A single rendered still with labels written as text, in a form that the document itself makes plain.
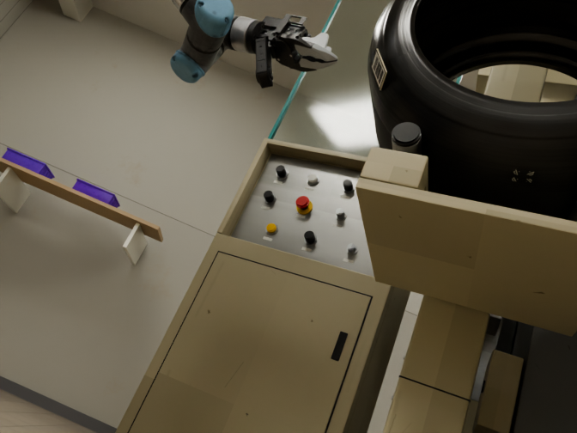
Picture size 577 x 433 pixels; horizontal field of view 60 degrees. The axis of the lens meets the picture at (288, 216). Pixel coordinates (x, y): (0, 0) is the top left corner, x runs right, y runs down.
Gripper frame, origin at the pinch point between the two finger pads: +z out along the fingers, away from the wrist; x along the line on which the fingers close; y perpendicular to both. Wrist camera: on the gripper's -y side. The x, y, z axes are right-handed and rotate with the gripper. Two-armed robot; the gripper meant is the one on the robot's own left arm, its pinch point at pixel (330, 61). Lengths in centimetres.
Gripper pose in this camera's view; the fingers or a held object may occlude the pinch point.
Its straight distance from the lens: 108.1
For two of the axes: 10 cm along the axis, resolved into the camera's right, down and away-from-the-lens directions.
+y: 4.8, -8.0, 3.5
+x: 2.3, 5.0, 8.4
